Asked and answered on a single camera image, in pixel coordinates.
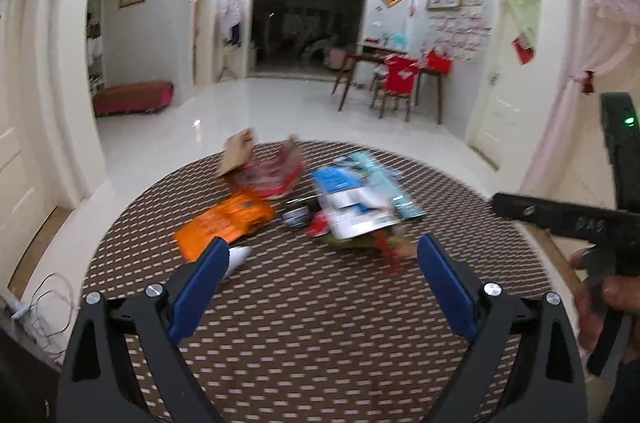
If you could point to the green crumpled wrapper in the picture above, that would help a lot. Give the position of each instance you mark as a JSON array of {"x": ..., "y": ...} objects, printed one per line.
[{"x": 394, "y": 249}]

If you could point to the pink curtain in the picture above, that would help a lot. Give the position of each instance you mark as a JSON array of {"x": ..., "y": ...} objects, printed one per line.
[{"x": 607, "y": 33}]

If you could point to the red gift bag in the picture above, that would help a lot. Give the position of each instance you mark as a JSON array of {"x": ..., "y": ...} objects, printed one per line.
[{"x": 438, "y": 62}]

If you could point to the teal long snack wrapper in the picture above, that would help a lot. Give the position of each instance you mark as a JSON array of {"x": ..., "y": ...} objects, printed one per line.
[{"x": 385, "y": 181}]

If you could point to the maroon upholstered bench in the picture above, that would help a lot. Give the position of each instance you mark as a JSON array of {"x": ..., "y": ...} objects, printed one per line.
[{"x": 145, "y": 97}]

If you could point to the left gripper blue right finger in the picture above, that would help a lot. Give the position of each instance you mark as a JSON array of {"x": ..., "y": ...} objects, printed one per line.
[{"x": 454, "y": 285}]

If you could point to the red torn cardboard box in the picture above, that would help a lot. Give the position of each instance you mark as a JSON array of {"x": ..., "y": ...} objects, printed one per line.
[{"x": 268, "y": 178}]

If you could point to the white coat rack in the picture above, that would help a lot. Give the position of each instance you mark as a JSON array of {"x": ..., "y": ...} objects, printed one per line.
[{"x": 231, "y": 38}]

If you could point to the dark wooden dining table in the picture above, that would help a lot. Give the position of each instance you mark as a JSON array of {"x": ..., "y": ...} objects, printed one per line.
[{"x": 351, "y": 61}]

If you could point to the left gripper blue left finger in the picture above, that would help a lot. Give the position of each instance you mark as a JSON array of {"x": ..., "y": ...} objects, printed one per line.
[{"x": 192, "y": 287}]

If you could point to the right hand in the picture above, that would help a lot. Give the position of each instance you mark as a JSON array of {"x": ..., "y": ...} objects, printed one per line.
[{"x": 618, "y": 292}]

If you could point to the orange snack packet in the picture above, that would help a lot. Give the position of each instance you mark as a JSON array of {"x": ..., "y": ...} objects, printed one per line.
[{"x": 240, "y": 215}]

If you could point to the red paper door decoration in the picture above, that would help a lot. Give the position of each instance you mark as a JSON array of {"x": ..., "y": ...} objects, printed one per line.
[{"x": 524, "y": 49}]

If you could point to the chair with red shirt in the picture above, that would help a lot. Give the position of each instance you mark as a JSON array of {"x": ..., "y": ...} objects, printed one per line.
[{"x": 396, "y": 82}]

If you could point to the small white plastic bottle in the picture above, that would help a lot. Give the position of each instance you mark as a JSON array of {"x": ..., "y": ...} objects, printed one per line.
[{"x": 237, "y": 257}]

